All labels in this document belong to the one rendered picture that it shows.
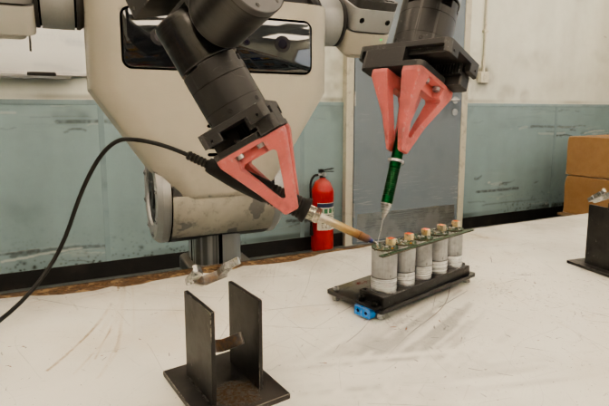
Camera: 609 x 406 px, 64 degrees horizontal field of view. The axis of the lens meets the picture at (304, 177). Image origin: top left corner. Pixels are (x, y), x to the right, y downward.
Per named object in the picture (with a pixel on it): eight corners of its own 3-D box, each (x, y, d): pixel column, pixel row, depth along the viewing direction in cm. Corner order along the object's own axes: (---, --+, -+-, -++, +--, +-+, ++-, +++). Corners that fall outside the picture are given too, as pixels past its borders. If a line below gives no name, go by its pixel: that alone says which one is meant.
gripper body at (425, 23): (447, 54, 43) (464, -23, 44) (355, 63, 50) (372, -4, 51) (477, 84, 47) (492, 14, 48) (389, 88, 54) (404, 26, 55)
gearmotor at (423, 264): (401, 284, 50) (403, 235, 50) (416, 278, 52) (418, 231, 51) (421, 290, 48) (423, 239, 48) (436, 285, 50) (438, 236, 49)
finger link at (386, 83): (417, 142, 42) (440, 42, 43) (352, 140, 47) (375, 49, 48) (452, 164, 47) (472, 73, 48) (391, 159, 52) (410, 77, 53)
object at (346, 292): (381, 323, 44) (381, 310, 44) (326, 299, 49) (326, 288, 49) (475, 282, 54) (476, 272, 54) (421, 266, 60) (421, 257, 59)
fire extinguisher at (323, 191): (307, 247, 330) (307, 168, 322) (327, 245, 336) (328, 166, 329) (317, 254, 316) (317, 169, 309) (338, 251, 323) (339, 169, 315)
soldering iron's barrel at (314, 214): (364, 245, 47) (304, 217, 47) (372, 230, 47) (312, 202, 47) (366, 248, 46) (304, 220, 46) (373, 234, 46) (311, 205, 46)
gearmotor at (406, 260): (384, 290, 48) (385, 239, 48) (400, 285, 50) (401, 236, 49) (404, 297, 47) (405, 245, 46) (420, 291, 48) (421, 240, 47)
